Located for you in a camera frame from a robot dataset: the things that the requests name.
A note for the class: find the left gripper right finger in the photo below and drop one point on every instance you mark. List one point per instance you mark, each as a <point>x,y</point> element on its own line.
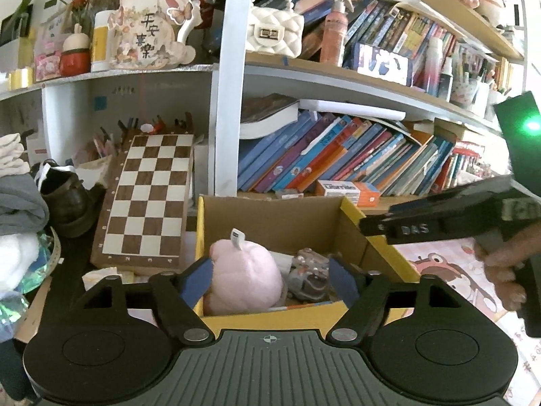
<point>364,295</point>

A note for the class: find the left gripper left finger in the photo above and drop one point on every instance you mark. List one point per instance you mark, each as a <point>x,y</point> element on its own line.
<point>176,296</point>

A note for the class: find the grey blue stamp toy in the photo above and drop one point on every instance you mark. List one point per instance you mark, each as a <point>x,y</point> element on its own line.
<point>308,279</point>

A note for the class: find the pink plush pig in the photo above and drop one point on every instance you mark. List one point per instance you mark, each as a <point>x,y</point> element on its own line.
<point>246,278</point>

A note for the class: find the white sponge block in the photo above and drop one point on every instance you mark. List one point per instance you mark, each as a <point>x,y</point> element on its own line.
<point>283,262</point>

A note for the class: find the person's hand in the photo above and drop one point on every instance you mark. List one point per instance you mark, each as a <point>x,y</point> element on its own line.
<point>499,265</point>

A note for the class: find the red dictionary books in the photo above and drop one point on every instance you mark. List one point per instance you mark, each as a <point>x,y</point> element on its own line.
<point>463,155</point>

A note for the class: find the pink cartoon desk mat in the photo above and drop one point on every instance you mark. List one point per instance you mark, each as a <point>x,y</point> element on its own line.
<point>454,262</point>

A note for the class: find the wooden chessboard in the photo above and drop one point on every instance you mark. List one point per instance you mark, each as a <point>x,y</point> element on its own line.
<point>143,218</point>

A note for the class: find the white tissue pack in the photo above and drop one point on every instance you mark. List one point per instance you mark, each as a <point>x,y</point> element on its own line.
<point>91,278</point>

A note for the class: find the yellow cardboard box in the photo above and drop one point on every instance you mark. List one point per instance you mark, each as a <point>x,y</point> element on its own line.
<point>301,235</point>

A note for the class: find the toothpaste box on shelf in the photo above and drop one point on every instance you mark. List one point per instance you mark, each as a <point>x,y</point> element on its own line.
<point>362,194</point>

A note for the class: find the row of leaning books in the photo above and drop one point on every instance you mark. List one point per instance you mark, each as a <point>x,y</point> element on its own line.
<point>293,150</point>

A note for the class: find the white bookshelf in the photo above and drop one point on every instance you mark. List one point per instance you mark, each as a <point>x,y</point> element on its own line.
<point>56,80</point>

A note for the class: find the pink spray bottle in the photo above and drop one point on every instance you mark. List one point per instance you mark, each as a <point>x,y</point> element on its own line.
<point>335,31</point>

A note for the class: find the bunny ceramic figurine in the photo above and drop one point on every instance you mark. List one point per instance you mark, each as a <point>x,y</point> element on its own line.
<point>152,34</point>

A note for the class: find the white quilted handbag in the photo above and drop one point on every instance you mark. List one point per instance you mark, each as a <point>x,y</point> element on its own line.
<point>275,32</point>

